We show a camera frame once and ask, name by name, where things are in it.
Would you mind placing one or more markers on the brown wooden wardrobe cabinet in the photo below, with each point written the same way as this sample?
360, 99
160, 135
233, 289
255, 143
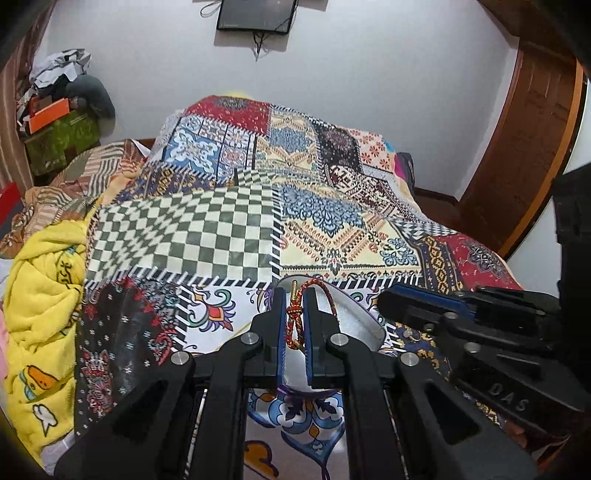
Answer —
521, 18

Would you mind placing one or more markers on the green patterned box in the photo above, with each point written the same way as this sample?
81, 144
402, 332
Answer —
64, 136

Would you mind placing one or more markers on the patchwork printed blanket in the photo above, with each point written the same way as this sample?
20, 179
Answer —
221, 230

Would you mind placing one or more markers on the yellow cartoon blanket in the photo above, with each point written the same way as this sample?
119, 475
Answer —
41, 300

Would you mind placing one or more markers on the orange box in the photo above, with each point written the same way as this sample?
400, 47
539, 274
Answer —
48, 115

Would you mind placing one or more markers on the brown wooden door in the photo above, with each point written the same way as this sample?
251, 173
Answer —
521, 152

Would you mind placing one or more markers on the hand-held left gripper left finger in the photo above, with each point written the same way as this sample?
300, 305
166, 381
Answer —
280, 325

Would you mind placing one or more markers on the pile of grey clothes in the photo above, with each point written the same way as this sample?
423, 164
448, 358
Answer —
57, 67

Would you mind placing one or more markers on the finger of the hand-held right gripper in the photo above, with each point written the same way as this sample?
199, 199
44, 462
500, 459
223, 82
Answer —
406, 307
517, 302

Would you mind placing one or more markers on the small metal jewelry piece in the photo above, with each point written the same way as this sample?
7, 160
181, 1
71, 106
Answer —
412, 336

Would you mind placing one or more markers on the small black wall monitor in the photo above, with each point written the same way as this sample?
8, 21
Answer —
256, 14

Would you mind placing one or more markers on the striped brown bedding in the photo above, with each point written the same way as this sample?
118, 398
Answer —
92, 170

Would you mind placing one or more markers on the striped brown curtain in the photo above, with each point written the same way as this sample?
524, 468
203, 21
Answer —
16, 92

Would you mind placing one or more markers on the heart-shaped purple tin box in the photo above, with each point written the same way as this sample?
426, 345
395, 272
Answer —
355, 323

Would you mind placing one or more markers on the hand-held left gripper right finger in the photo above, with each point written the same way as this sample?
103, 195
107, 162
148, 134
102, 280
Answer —
310, 334

